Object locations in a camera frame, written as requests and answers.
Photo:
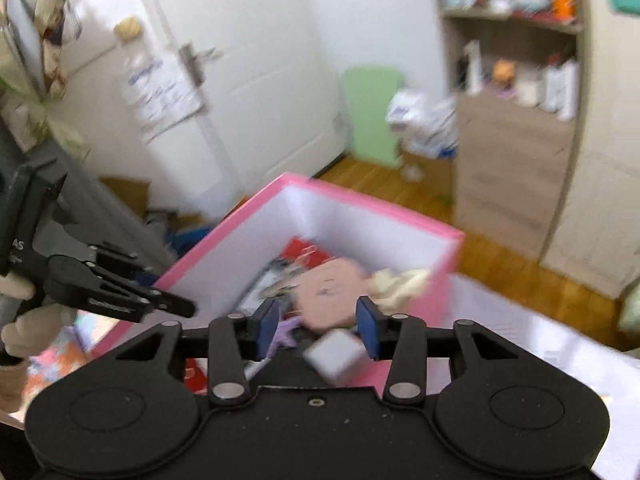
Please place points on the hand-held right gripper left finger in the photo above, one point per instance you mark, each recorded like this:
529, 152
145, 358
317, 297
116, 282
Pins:
269, 327

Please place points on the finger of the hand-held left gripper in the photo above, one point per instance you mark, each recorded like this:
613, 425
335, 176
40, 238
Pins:
115, 297
117, 255

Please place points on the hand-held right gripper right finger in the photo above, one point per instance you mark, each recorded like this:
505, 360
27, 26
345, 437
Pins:
367, 327

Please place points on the purple hair clip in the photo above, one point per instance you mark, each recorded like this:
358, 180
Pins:
286, 337

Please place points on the white charger plug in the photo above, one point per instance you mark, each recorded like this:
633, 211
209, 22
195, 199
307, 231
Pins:
334, 354

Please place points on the pink compact case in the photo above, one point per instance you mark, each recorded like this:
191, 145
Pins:
330, 292

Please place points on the cream hair claw clip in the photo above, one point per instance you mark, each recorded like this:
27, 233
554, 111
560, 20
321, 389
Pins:
400, 287

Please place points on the pink cardboard box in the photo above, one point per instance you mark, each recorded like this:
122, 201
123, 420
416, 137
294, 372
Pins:
225, 250

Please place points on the person's left forearm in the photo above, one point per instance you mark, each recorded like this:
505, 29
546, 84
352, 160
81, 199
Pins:
12, 385

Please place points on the person's left hand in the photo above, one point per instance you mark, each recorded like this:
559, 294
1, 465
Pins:
40, 327

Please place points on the white printed paper bag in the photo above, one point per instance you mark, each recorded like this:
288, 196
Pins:
160, 95

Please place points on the floral fabric bag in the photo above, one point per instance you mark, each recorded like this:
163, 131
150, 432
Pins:
45, 45

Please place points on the white quilted mat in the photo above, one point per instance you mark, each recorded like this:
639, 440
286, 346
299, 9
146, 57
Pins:
550, 370

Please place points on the light green board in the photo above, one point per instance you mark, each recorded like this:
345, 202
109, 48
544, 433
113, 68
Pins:
372, 115

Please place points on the wooden bookshelf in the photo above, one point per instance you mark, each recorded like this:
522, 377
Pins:
515, 160

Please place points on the white door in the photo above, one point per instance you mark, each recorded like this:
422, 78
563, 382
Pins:
250, 60

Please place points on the white spray bottle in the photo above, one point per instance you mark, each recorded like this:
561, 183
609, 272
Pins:
472, 67

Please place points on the small orange box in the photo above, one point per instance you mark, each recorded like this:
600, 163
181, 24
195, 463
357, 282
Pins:
504, 74

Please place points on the white jar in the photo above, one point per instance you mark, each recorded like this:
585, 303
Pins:
527, 87

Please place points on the light wooden wardrobe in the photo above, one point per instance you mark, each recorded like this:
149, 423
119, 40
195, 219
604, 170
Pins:
610, 135

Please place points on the tall white bottle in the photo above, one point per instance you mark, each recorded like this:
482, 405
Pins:
567, 90

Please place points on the orange cup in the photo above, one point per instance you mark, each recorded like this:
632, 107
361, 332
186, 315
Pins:
562, 0

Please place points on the yellow wall sticker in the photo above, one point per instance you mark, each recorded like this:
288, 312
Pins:
129, 27

